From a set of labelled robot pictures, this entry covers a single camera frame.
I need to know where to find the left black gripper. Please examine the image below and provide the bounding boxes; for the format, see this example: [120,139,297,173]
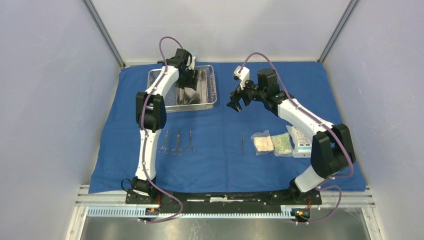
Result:
[174,66,200,91]

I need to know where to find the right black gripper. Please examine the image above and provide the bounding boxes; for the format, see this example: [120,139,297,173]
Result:
[226,76,266,113]

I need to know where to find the blue surgical drape cloth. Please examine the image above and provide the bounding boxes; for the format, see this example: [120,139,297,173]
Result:
[88,61,367,195]

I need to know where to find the green printed packet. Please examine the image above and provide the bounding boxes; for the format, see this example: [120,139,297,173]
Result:
[271,132,293,157]

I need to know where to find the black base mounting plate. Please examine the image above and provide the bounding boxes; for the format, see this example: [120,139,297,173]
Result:
[125,189,322,214]

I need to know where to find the steel curved hemostat clamp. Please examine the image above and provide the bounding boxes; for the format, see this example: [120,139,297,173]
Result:
[157,130,170,154]

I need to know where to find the steel thumb tweezers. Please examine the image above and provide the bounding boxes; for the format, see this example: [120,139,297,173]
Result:
[240,132,245,156]

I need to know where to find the beige gauze packet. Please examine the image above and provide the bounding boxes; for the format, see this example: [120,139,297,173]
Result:
[250,130,275,156]

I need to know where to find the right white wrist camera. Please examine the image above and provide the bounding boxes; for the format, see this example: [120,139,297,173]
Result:
[233,66,250,90]

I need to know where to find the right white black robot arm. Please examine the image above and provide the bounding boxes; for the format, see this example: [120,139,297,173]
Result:
[227,66,356,204]

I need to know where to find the wire mesh steel basket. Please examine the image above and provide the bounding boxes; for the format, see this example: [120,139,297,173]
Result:
[146,65,217,113]

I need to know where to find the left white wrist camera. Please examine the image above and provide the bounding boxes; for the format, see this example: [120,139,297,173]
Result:
[187,55,196,70]

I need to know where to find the steel surgical scissors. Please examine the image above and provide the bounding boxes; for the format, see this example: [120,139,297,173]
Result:
[171,129,183,155]

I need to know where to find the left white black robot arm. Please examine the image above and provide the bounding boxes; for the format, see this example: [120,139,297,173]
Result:
[131,48,199,204]

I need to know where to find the white blue box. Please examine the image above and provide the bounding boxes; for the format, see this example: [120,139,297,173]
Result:
[286,125,312,158]

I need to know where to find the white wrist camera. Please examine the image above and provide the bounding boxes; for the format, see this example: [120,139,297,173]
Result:
[233,66,250,90]
[187,55,196,70]

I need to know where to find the aluminium frame rail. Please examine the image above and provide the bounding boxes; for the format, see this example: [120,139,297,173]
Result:
[75,184,376,209]

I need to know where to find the stainless steel instrument tray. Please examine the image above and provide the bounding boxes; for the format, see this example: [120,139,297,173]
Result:
[176,69,208,105]

